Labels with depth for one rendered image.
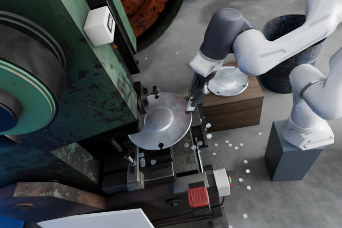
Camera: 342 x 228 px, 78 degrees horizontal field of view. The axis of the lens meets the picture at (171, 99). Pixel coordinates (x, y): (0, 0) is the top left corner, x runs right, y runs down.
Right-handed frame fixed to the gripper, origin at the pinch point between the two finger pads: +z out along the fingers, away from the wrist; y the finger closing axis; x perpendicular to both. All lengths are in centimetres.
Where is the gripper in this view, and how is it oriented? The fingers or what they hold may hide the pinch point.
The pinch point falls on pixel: (192, 104)
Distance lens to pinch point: 85.7
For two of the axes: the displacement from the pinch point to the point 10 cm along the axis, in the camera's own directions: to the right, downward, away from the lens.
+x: -9.7, -0.2, -2.4
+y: -1.5, -7.4, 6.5
